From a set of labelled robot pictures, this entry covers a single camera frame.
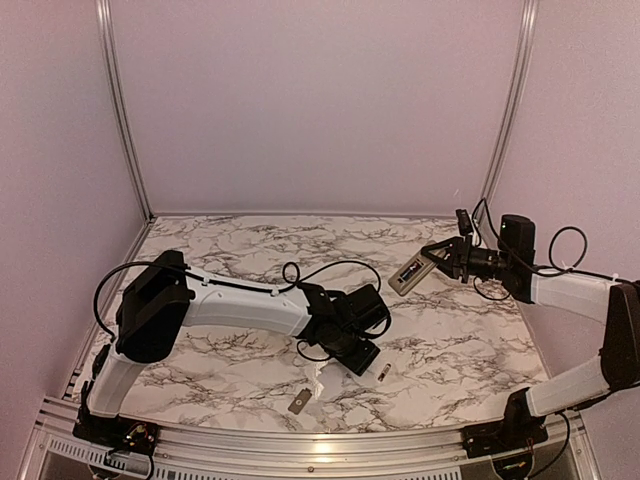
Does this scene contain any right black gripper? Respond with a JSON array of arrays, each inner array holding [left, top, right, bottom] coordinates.
[[422, 234, 513, 283]]

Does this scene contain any gold black battery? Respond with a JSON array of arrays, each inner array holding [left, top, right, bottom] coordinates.
[[377, 363, 391, 382]]

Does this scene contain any grey remote control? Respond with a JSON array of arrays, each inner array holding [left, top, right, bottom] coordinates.
[[388, 252, 436, 297]]

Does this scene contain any grey battery cover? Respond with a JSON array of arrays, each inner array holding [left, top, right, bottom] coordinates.
[[288, 388, 312, 415]]

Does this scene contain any purple battery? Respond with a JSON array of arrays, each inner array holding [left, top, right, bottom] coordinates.
[[402, 264, 420, 281]]

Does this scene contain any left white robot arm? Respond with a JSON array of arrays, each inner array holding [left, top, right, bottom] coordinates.
[[82, 250, 392, 445]]

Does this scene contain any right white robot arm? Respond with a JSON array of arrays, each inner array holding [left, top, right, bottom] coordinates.
[[420, 210, 639, 448]]

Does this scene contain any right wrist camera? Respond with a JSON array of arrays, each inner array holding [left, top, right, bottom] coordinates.
[[455, 209, 475, 236]]

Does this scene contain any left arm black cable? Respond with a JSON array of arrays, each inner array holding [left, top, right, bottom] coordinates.
[[92, 259, 391, 361]]

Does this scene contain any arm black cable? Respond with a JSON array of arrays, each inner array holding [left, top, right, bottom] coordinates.
[[469, 197, 626, 301], [92, 259, 391, 361]]

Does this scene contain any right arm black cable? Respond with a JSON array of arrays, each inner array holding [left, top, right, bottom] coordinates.
[[469, 197, 626, 301]]

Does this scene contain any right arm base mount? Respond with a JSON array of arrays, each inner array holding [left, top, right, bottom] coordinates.
[[462, 419, 549, 458]]

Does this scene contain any front aluminium rail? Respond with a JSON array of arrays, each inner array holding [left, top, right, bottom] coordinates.
[[18, 398, 601, 479]]

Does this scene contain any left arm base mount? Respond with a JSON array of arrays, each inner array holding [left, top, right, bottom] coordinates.
[[73, 415, 159, 455]]

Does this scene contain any right aluminium frame post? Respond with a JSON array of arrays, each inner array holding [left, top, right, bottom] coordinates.
[[479, 0, 539, 201]]

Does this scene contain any aluminium frame post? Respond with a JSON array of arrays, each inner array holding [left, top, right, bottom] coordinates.
[[95, 0, 155, 223], [479, 0, 539, 201]]

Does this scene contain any left aluminium frame post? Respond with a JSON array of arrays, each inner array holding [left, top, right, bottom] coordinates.
[[95, 0, 155, 223]]

